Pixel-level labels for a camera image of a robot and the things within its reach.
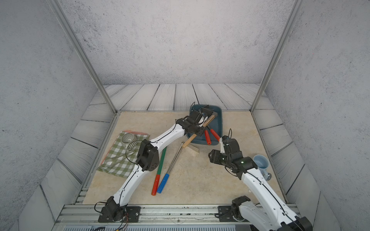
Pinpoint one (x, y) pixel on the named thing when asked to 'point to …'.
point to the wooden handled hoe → (215, 114)
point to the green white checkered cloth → (121, 161)
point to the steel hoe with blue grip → (165, 178)
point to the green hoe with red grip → (157, 177)
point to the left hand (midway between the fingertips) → (205, 130)
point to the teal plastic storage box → (217, 125)
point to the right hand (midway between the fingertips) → (214, 155)
